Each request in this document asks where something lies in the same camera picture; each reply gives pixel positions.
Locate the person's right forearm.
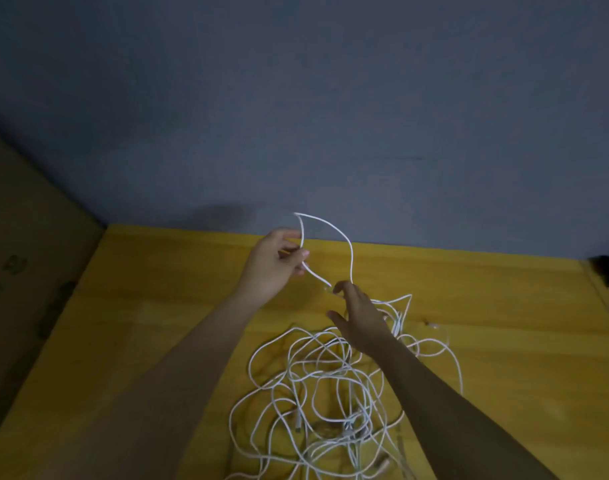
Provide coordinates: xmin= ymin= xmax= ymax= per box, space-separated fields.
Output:
xmin=374 ymin=339 xmax=560 ymax=480

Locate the person's left hand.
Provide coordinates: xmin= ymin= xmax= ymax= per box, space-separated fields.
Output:
xmin=233 ymin=227 xmax=312 ymax=311

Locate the single white cable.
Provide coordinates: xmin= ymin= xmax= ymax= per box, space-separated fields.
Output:
xmin=293 ymin=211 xmax=358 ymax=292

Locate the tangle of white cables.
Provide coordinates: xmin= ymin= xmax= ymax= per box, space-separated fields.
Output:
xmin=227 ymin=293 xmax=466 ymax=480

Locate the black cable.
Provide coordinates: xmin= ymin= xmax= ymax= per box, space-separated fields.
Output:
xmin=588 ymin=255 xmax=609 ymax=292

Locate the person's right hand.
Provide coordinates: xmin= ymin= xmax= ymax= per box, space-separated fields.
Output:
xmin=325 ymin=281 xmax=398 ymax=358

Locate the plain brown cardboard box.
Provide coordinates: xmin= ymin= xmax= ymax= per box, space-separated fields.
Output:
xmin=0 ymin=123 xmax=109 ymax=451

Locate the person's left forearm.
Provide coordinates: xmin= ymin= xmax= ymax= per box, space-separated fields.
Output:
xmin=35 ymin=293 xmax=261 ymax=480

